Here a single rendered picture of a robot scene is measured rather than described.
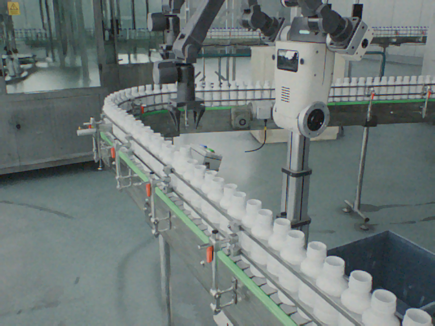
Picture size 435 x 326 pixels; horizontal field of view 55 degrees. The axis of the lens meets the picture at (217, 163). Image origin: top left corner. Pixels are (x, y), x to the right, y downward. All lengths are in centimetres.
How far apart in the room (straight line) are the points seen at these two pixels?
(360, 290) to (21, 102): 390
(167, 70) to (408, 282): 99
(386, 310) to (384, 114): 270
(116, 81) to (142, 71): 43
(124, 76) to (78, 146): 222
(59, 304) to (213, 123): 150
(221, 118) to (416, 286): 187
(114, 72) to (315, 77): 495
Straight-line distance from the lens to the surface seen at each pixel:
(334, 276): 84
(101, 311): 262
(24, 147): 448
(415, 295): 149
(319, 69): 176
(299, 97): 176
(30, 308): 278
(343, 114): 323
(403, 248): 146
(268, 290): 102
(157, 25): 172
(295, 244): 91
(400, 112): 346
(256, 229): 101
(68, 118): 446
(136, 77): 656
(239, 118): 283
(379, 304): 77
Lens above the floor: 161
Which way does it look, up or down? 20 degrees down
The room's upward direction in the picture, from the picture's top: straight up
